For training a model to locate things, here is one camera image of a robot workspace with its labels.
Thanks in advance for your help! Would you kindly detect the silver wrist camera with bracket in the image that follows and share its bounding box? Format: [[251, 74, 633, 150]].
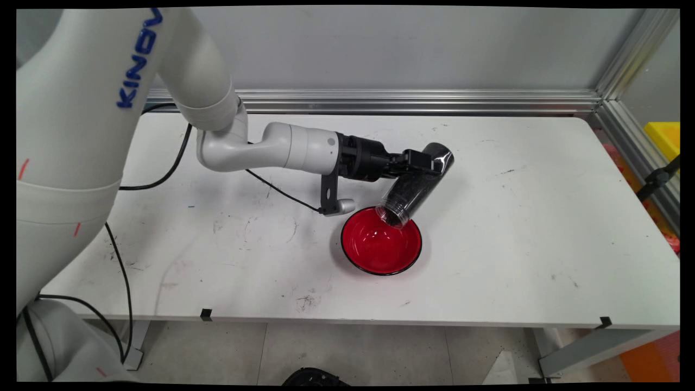
[[319, 173, 356, 217]]

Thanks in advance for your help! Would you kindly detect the orange box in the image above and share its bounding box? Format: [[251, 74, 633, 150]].
[[619, 330, 680, 382]]

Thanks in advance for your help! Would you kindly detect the red bowl with black rim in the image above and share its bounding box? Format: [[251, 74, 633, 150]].
[[340, 205, 423, 276]]

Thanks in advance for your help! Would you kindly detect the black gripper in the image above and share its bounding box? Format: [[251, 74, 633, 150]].
[[337, 134, 444, 182]]

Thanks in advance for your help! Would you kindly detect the short aluminium frame rail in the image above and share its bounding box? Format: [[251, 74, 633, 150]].
[[592, 98, 680, 234]]

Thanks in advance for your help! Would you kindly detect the yellow foam block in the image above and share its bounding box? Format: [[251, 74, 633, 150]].
[[643, 122, 680, 162]]

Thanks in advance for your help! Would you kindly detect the clear jar of black seeds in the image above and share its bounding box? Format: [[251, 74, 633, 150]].
[[376, 142, 454, 230]]

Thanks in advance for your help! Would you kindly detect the thick black cable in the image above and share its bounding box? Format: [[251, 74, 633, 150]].
[[119, 124, 324, 212]]

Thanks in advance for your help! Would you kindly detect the grey table leg beam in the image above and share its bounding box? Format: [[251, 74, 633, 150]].
[[532, 326, 679, 379]]

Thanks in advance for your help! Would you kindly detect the white table leg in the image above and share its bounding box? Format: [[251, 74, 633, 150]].
[[121, 320, 151, 371]]

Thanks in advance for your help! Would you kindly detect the thin black cable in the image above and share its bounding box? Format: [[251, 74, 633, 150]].
[[35, 222, 135, 364]]

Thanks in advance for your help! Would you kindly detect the aluminium frame corner post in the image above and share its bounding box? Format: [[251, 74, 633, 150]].
[[595, 8, 680, 101]]

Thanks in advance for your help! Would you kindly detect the black round floor object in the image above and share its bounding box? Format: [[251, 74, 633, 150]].
[[281, 367, 349, 386]]

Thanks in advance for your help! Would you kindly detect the long aluminium frame rail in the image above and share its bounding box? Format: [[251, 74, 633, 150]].
[[144, 88, 603, 116]]

